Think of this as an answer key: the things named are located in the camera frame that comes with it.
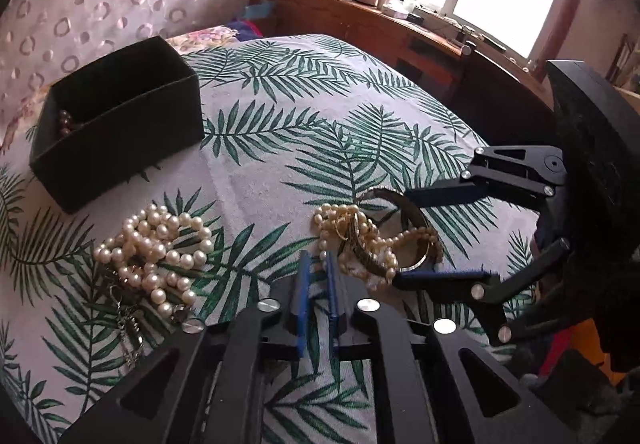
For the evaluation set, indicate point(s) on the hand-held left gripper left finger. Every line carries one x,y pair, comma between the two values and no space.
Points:
302,296

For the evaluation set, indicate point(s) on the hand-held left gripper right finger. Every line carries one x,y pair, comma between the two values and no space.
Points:
332,291

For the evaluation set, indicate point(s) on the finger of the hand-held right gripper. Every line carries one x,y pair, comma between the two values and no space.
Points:
440,196
440,279

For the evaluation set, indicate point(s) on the wide gold bangle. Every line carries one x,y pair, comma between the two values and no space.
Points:
419,221

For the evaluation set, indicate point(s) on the thin gold bangle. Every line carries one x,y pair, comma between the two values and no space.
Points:
370,264

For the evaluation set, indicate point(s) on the small pearl strand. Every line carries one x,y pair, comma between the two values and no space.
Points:
325,214

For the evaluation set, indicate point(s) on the black box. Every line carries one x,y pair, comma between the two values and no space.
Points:
125,144

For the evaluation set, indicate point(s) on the dark wooden chair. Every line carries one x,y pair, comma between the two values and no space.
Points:
495,89

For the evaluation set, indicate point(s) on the palm leaf print cloth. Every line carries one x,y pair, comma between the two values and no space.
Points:
300,134

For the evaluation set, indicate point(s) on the orange cloth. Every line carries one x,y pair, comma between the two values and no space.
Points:
580,344

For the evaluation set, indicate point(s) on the small black device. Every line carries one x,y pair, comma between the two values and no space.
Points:
416,17

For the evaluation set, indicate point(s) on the long wooden cabinet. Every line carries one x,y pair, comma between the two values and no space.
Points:
360,31

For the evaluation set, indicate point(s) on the white tissue box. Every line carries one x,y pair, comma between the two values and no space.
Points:
396,13

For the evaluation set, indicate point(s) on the dark cloth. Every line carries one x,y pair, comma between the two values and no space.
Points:
590,404

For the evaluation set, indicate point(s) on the green-capped bottle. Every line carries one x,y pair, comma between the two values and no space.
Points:
410,1

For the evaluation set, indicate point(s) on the navy blue blanket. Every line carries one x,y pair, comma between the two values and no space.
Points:
245,28

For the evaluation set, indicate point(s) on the blue bag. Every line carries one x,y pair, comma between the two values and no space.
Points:
256,10

